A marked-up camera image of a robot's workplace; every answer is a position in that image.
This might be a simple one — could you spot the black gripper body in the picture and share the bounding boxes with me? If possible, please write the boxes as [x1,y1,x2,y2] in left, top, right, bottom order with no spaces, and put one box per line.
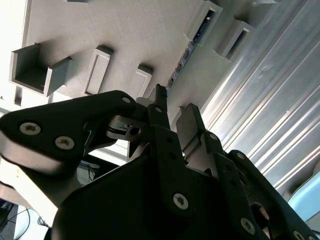
[49,153,242,240]

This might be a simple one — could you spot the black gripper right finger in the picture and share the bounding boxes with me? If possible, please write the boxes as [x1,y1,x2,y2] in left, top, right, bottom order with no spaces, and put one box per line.
[175,102,320,240]

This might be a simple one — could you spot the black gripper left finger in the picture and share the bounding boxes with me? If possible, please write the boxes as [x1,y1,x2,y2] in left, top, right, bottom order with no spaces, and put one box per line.
[0,84,199,219]

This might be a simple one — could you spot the blue RAM stick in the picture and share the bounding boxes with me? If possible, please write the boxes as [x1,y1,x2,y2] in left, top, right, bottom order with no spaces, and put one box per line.
[166,9,216,94]

